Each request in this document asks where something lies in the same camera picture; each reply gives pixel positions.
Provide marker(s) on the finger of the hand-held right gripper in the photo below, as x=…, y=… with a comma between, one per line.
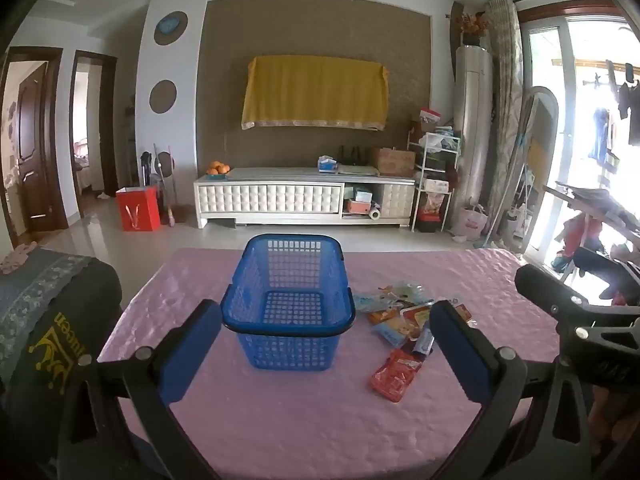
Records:
x=545, y=285

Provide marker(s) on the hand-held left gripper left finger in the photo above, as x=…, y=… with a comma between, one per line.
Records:
x=192, y=350

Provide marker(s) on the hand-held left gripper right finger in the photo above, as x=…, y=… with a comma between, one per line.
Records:
x=457, y=350

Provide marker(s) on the blue stick snack packet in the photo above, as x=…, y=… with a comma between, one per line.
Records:
x=424, y=342

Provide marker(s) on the red-orange snack packet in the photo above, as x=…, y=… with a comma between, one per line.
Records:
x=416, y=316

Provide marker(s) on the light blue snack packet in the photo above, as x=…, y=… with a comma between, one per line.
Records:
x=392, y=334

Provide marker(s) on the red snack packet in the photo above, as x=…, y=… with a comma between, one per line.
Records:
x=395, y=377

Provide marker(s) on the clear packet with pale filling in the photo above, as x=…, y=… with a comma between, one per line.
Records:
x=412, y=294

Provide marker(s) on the blue plastic basket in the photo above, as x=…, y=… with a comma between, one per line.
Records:
x=280, y=347

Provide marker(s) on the clothes drying rack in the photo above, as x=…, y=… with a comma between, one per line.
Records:
x=590, y=200

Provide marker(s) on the pink white shopping bag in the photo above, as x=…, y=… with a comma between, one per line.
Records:
x=470, y=222

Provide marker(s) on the arched standing mirror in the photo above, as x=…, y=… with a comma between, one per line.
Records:
x=542, y=160

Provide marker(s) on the pink tablecloth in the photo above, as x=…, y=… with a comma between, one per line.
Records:
x=300, y=420

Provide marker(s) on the red paper bag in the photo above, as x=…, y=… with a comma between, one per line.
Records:
x=137, y=210

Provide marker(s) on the dark chair cover yellow print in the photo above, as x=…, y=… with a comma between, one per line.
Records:
x=45, y=400

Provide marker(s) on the broom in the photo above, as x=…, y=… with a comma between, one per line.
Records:
x=171, y=195

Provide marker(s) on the paper towel roll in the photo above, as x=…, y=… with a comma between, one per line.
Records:
x=375, y=214

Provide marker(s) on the white tufted cabinet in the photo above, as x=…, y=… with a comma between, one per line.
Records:
x=270, y=199

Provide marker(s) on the grey lace cloth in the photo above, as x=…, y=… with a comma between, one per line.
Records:
x=35, y=285

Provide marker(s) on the orange box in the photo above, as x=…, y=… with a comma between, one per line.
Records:
x=359, y=207

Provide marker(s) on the standing air conditioner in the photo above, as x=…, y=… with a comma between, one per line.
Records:
x=472, y=125

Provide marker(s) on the patterned curtain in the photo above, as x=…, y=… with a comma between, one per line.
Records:
x=505, y=110

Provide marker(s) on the teal box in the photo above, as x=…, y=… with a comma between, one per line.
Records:
x=363, y=194

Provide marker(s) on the plate of oranges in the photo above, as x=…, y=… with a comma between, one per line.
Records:
x=218, y=169

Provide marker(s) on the cardboard box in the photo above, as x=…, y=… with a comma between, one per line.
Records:
x=394, y=161

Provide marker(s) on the small pink cloth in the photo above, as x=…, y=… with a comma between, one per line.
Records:
x=15, y=257

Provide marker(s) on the red white box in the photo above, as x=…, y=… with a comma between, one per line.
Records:
x=430, y=119

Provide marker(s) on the hanging clothes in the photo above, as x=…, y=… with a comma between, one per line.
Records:
x=627, y=100

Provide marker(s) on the black router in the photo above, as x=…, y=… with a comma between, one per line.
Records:
x=354, y=159

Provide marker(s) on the blue tissue box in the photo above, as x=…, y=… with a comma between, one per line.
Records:
x=327, y=165

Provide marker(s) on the brown wooden door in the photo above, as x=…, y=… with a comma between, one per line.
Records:
x=32, y=150

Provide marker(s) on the vase of dried flowers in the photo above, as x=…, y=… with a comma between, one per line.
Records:
x=472, y=25

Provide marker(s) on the yellow cloth cover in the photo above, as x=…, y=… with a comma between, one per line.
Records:
x=315, y=90

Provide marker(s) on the plain round wall plaque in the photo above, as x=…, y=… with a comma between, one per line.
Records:
x=163, y=95

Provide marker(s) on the round wall plaque blue centre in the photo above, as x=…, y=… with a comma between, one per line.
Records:
x=170, y=27

